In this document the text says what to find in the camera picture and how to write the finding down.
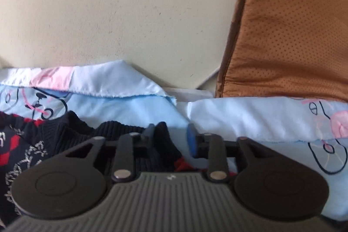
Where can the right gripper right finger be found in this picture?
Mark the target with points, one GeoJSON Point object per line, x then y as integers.
{"type": "Point", "coordinates": [211, 147]}

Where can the blue Peppa Pig bedsheet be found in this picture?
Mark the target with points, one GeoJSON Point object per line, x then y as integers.
{"type": "Point", "coordinates": [311, 131]}

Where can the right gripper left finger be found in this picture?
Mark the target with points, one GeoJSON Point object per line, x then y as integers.
{"type": "Point", "coordinates": [124, 163]}

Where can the brown seat cushion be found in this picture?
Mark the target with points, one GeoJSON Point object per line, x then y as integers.
{"type": "Point", "coordinates": [286, 48]}

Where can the navy reindeer knit sweater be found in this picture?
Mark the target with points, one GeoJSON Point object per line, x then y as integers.
{"type": "Point", "coordinates": [26, 143]}

